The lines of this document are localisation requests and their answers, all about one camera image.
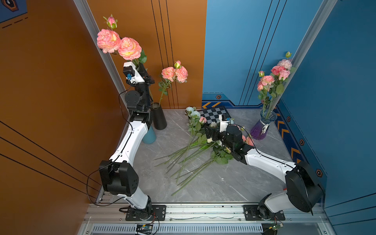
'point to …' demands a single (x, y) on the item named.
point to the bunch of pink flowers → (198, 152)
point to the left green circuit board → (145, 228)
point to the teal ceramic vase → (150, 136)
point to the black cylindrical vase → (159, 121)
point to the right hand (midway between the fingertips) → (211, 125)
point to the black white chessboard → (212, 114)
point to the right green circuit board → (275, 227)
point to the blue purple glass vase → (259, 130)
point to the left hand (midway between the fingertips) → (138, 58)
